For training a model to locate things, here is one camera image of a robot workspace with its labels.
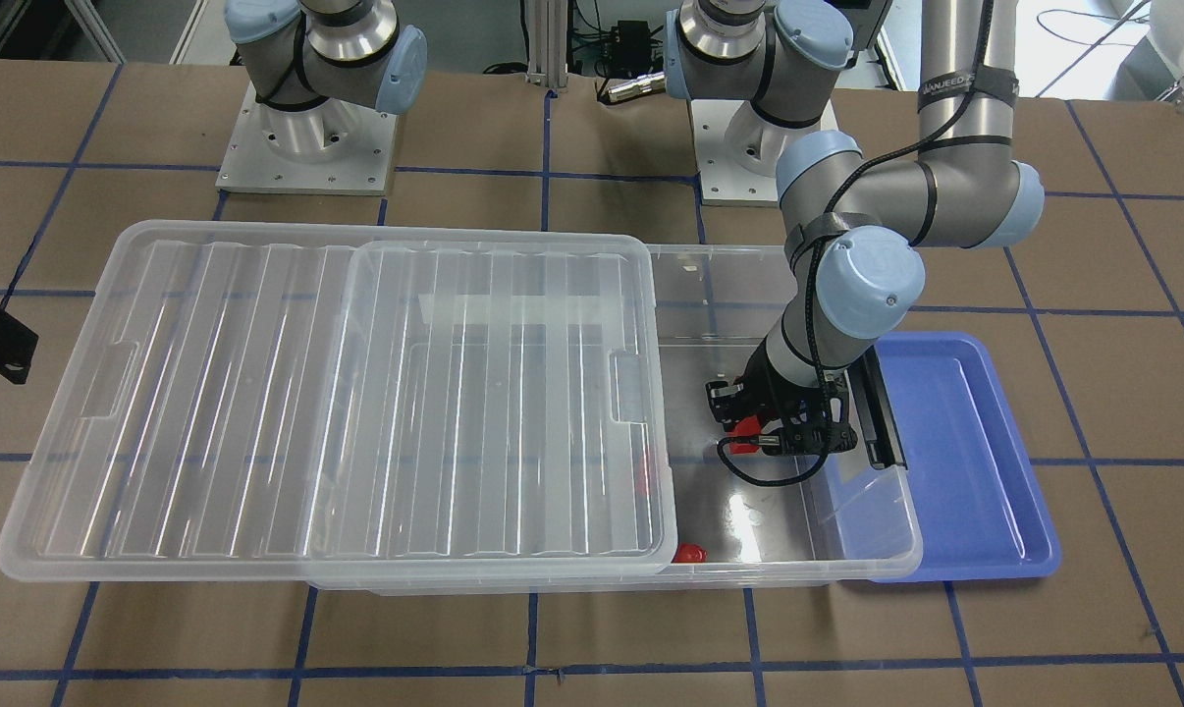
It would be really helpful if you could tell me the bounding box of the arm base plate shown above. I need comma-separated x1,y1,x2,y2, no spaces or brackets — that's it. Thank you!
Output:
215,85,401,197
689,99,837,207

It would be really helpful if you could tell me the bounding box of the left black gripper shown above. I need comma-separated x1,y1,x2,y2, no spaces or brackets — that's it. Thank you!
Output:
704,353,858,458

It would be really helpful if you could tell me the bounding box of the aluminium frame post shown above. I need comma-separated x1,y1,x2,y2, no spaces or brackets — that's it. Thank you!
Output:
523,0,572,94

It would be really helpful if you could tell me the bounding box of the black box latch handle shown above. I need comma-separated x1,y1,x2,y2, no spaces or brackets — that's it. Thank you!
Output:
847,348,908,470

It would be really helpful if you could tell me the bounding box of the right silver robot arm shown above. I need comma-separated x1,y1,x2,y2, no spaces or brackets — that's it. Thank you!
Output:
224,1,429,163

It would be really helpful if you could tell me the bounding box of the red block from tray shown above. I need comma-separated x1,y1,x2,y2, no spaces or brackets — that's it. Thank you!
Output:
727,414,762,456

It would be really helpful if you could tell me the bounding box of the clear plastic box lid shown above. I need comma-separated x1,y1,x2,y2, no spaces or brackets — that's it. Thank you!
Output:
0,220,678,583

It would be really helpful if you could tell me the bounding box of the blue plastic tray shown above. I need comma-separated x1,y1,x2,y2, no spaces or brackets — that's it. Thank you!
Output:
876,332,1060,583

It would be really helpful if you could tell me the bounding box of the red block in box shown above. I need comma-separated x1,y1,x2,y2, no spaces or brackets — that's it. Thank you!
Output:
633,452,658,497
673,542,709,565

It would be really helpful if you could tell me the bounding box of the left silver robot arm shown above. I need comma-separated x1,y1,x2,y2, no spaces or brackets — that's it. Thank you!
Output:
663,1,1045,459

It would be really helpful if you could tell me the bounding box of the clear plastic storage box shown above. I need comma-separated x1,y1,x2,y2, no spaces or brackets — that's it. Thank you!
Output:
313,245,924,594

